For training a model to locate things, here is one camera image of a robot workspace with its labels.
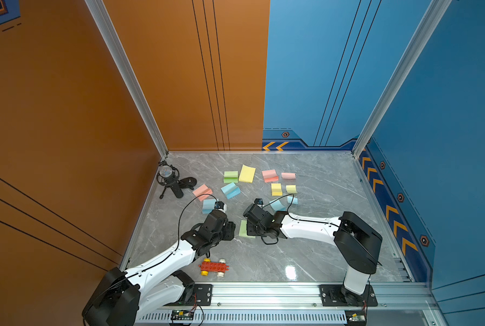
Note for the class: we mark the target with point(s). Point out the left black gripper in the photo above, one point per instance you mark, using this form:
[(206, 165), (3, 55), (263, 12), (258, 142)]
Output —
[(229, 230)]

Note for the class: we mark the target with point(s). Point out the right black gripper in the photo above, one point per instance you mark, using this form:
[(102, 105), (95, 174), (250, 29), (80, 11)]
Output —
[(249, 231)]

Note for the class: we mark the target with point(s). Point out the large green memo pad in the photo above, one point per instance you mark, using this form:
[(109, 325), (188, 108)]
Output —
[(243, 232)]

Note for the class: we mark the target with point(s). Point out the blue curved memo pad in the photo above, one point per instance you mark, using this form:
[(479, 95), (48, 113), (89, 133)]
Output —
[(277, 205)]

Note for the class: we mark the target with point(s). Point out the small yellow memo pad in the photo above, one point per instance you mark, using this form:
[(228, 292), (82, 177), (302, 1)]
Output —
[(276, 189)]

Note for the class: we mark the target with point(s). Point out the torn blue page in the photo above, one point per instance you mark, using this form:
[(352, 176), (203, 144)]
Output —
[(292, 200)]

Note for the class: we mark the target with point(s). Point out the torn yellow page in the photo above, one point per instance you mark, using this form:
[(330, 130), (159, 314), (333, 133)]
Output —
[(291, 189)]

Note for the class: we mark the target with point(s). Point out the pink memo pad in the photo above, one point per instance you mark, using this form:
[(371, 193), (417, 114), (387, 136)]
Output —
[(202, 193), (270, 176)]

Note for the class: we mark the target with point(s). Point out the large yellow memo pad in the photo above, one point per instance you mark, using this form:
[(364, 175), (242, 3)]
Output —
[(247, 174)]

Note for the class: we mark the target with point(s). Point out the torn pink page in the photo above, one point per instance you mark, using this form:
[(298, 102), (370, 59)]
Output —
[(288, 176)]

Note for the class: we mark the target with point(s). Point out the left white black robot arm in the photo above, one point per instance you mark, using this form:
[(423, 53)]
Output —
[(122, 297)]

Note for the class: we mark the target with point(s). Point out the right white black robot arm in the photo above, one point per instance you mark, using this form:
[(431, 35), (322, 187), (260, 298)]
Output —
[(356, 240)]

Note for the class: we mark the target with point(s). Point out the light blue memo pad left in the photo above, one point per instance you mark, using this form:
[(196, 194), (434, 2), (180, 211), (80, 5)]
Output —
[(209, 205)]

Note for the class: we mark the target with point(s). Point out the small green memo pad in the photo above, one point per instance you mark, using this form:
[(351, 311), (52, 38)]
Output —
[(230, 177)]

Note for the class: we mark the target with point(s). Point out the red toy brick car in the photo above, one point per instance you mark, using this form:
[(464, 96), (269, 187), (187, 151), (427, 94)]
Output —
[(208, 267)]

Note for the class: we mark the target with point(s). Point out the left green circuit board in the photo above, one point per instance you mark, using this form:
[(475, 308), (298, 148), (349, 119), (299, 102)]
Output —
[(182, 315)]

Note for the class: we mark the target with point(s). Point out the right circuit board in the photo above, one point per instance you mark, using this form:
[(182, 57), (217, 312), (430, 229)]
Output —
[(355, 318)]

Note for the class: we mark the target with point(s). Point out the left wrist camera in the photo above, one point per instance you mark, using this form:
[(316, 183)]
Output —
[(220, 206)]

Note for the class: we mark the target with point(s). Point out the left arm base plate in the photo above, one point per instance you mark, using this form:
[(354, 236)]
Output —
[(200, 294)]

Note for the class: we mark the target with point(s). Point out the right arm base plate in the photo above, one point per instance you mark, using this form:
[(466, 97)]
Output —
[(338, 295)]

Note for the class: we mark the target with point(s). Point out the aluminium front rail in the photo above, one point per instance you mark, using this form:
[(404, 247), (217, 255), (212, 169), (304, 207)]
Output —
[(298, 303)]

